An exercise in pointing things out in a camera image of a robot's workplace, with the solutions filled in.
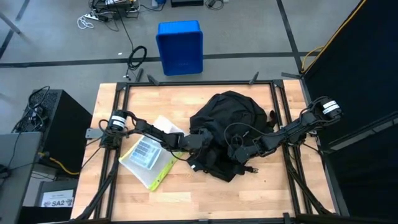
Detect black backpack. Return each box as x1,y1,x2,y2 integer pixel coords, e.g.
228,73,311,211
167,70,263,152
186,90,277,184

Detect white calculator dark keys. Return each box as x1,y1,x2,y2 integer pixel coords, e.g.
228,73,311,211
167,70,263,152
129,139,163,170

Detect white mesh pouch yellow trim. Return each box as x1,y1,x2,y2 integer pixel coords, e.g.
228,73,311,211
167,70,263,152
118,114,187,192

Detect blue plastic bin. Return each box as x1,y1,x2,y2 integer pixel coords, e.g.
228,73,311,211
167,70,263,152
155,20,204,77

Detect grey mounting plate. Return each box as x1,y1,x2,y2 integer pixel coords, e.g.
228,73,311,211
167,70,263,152
85,128,105,140

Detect black curtain panel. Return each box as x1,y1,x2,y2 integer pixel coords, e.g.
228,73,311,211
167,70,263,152
300,0,398,224

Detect black computer tower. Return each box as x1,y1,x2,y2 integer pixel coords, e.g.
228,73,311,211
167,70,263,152
18,89,93,175

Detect black flat box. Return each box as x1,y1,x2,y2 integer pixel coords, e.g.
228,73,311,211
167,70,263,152
170,0,205,8

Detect black power adapter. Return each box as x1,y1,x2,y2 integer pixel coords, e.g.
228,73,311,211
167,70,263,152
205,0,230,10

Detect grey case with SA2 label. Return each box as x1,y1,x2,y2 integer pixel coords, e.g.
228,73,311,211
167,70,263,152
36,179,78,208

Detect white power strip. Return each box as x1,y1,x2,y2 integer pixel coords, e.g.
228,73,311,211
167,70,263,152
83,11,109,22

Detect grey desk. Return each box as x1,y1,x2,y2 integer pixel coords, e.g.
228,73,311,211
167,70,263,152
0,131,44,224

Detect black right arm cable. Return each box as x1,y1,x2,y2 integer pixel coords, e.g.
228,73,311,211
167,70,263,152
223,122,269,149

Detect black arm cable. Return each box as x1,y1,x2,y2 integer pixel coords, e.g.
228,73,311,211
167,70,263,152
98,119,110,138
223,122,269,149

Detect black aluminium table frame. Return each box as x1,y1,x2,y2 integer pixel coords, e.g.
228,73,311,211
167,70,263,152
70,68,349,224

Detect coiled black cable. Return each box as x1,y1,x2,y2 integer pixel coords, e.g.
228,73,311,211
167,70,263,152
124,45,148,80

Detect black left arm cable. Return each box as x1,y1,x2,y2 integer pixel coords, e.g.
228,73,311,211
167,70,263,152
98,119,110,138

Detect thick yellow power cable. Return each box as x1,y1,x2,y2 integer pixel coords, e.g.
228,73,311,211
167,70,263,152
37,151,81,176

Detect black device with cables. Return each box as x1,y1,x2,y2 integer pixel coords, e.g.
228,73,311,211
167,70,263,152
88,0,141,20

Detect long thin yellow cable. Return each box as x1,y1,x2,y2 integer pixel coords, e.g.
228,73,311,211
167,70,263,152
300,0,368,74

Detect white coiled cable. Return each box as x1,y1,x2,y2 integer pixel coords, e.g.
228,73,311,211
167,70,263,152
76,14,95,30

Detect black cable bundle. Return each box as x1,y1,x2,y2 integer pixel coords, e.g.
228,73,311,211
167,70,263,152
11,86,51,134

